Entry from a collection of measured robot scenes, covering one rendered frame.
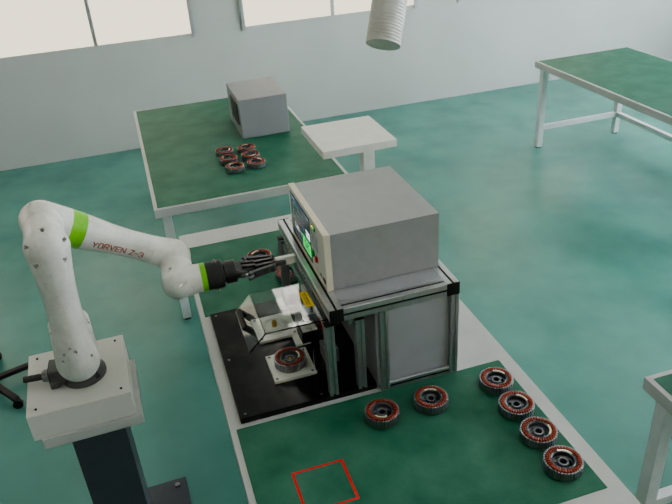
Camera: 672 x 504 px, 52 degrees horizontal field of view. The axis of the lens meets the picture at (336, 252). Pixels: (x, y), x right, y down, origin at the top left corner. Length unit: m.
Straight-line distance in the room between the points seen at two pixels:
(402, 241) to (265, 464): 0.81
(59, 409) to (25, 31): 4.76
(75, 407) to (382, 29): 2.02
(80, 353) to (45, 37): 4.82
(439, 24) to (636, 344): 4.44
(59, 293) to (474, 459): 1.29
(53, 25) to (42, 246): 4.84
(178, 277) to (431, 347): 0.87
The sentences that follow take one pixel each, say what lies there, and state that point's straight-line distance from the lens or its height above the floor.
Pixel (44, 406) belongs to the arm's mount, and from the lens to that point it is 2.48.
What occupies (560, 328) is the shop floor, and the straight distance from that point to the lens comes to 4.04.
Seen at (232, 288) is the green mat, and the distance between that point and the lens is 3.01.
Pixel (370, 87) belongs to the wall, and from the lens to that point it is 7.36.
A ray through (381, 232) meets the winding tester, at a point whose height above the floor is 1.29.
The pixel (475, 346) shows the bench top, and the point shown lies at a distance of 2.60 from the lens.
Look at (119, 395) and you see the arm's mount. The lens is 2.43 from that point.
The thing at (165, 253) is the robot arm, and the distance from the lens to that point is 2.30.
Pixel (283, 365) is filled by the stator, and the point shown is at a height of 0.81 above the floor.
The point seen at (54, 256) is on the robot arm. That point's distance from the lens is 2.04.
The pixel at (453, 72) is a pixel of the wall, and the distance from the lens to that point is 7.70.
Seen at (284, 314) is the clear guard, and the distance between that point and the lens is 2.24.
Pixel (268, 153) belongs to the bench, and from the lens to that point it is 4.39.
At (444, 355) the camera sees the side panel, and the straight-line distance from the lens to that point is 2.44.
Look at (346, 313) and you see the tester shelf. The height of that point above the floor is 1.10.
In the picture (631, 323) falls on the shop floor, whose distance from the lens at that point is 4.17.
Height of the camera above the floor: 2.33
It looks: 30 degrees down
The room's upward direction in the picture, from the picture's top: 4 degrees counter-clockwise
